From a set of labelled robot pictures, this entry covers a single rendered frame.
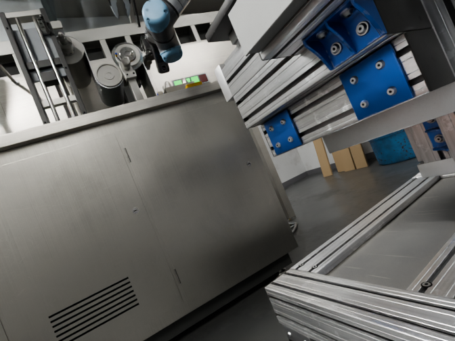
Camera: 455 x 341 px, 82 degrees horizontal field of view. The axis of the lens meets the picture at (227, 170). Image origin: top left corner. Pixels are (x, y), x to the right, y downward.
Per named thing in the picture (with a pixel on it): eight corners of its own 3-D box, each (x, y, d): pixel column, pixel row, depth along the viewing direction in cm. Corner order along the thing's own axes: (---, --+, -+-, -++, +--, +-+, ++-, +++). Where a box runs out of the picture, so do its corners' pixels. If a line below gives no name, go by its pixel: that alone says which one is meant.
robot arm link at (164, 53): (158, 53, 83) (145, 21, 83) (166, 67, 94) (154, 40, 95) (181, 43, 83) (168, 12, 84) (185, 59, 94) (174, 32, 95)
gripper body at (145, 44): (156, 41, 113) (159, 22, 101) (164, 59, 112) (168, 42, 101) (139, 44, 110) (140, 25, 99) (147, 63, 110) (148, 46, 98)
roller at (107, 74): (100, 88, 122) (91, 65, 122) (105, 109, 145) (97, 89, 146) (126, 82, 126) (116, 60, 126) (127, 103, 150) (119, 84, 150)
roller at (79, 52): (55, 66, 118) (44, 38, 118) (68, 91, 141) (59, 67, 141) (88, 60, 123) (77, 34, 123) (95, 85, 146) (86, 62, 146)
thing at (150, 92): (156, 95, 131) (142, 62, 132) (153, 112, 153) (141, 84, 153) (157, 95, 131) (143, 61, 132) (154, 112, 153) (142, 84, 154)
